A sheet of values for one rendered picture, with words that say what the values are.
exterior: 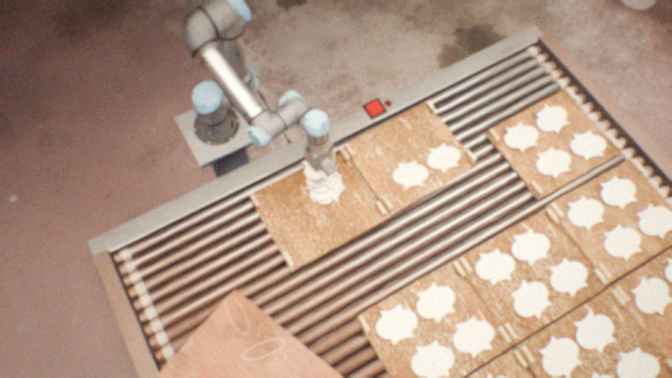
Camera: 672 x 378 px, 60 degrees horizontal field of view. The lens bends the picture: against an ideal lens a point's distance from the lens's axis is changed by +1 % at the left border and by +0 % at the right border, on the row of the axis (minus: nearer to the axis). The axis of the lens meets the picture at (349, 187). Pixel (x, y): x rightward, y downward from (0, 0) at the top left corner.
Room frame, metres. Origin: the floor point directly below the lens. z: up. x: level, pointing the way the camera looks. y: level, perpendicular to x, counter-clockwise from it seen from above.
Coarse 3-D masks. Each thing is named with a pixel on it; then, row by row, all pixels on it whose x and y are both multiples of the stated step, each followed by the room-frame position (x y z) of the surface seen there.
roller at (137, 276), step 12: (528, 72) 1.55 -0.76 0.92; (540, 72) 1.55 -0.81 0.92; (504, 84) 1.49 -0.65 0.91; (516, 84) 1.49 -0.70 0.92; (492, 96) 1.42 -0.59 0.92; (456, 108) 1.37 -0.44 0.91; (468, 108) 1.36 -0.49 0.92; (444, 120) 1.30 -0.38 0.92; (252, 216) 0.86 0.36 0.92; (228, 228) 0.81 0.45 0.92; (240, 228) 0.81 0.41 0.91; (204, 240) 0.76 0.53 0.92; (216, 240) 0.76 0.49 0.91; (180, 252) 0.71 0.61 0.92; (192, 252) 0.71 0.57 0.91; (156, 264) 0.66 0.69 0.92; (168, 264) 0.67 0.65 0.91; (132, 276) 0.62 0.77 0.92; (144, 276) 0.62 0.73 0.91
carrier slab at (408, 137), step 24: (408, 120) 1.29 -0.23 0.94; (432, 120) 1.29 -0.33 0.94; (360, 144) 1.17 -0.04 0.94; (384, 144) 1.17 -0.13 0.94; (408, 144) 1.17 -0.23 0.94; (432, 144) 1.17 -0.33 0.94; (456, 144) 1.18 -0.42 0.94; (360, 168) 1.06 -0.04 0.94; (384, 168) 1.06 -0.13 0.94; (456, 168) 1.07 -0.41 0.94; (384, 192) 0.96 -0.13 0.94; (408, 192) 0.96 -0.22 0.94; (432, 192) 0.97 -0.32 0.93
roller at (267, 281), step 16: (480, 160) 1.12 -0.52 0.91; (496, 160) 1.12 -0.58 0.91; (464, 176) 1.04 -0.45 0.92; (352, 240) 0.77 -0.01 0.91; (272, 272) 0.64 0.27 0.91; (288, 272) 0.64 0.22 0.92; (256, 288) 0.58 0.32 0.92; (192, 320) 0.46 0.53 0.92; (160, 336) 0.41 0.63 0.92; (176, 336) 0.41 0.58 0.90
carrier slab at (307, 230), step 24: (264, 192) 0.95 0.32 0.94; (288, 192) 0.95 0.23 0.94; (360, 192) 0.96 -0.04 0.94; (264, 216) 0.85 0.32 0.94; (288, 216) 0.85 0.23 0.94; (312, 216) 0.85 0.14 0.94; (336, 216) 0.86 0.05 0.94; (360, 216) 0.86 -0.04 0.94; (384, 216) 0.86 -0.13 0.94; (288, 240) 0.76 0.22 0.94; (312, 240) 0.76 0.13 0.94; (336, 240) 0.76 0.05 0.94
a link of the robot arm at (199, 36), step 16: (192, 16) 1.28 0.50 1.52; (192, 32) 1.23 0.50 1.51; (208, 32) 1.24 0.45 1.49; (192, 48) 1.19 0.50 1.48; (208, 48) 1.19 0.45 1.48; (208, 64) 1.15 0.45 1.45; (224, 64) 1.15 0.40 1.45; (224, 80) 1.10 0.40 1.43; (240, 80) 1.11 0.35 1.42; (240, 96) 1.06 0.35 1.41; (256, 96) 1.08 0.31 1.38; (240, 112) 1.02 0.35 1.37; (256, 112) 1.02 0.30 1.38; (272, 112) 1.04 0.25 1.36; (256, 128) 0.97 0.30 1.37; (272, 128) 0.97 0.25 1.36; (256, 144) 0.94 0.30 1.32
